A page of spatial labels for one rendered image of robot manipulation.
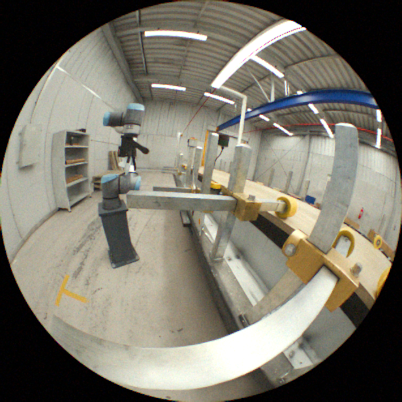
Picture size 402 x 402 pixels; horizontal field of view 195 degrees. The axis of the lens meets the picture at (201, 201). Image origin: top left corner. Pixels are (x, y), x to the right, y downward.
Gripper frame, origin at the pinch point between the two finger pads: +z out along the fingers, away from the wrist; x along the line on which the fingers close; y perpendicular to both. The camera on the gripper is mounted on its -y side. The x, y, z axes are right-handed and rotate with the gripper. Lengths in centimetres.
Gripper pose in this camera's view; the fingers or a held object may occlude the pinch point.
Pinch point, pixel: (132, 173)
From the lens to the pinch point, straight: 67.4
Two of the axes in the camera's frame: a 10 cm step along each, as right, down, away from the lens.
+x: 2.6, 3.6, -9.0
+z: -1.5, 9.3, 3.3
